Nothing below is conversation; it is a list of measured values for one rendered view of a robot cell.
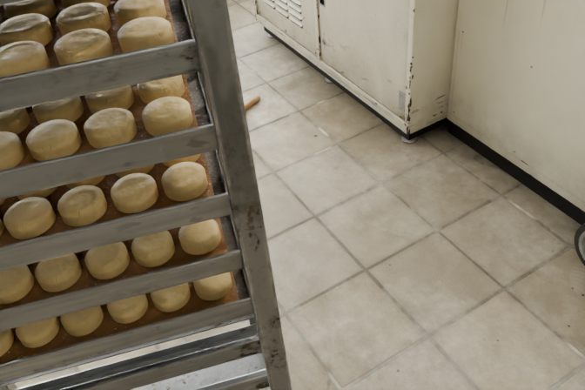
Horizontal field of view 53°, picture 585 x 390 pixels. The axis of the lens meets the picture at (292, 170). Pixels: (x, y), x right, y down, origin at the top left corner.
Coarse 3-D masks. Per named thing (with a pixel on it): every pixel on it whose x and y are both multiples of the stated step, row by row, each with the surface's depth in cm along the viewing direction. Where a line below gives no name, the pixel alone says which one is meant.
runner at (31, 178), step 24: (120, 144) 55; (144, 144) 55; (168, 144) 56; (192, 144) 57; (216, 144) 57; (24, 168) 54; (48, 168) 54; (72, 168) 55; (96, 168) 56; (120, 168) 56; (0, 192) 55; (24, 192) 55
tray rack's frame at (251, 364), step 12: (240, 360) 150; (252, 360) 150; (192, 372) 149; (204, 372) 149; (216, 372) 148; (228, 372) 148; (240, 372) 148; (252, 372) 148; (12, 384) 140; (156, 384) 147; (168, 384) 147; (180, 384) 147; (192, 384) 146; (204, 384) 146
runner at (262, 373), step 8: (240, 376) 88; (248, 376) 88; (256, 376) 88; (264, 376) 85; (216, 384) 88; (224, 384) 88; (232, 384) 84; (240, 384) 85; (248, 384) 85; (256, 384) 86; (264, 384) 86
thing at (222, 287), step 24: (168, 288) 76; (192, 288) 79; (216, 288) 76; (96, 312) 75; (120, 312) 74; (144, 312) 76; (168, 312) 76; (192, 312) 76; (0, 336) 73; (24, 336) 73; (48, 336) 73; (72, 336) 74; (96, 336) 74; (0, 360) 73
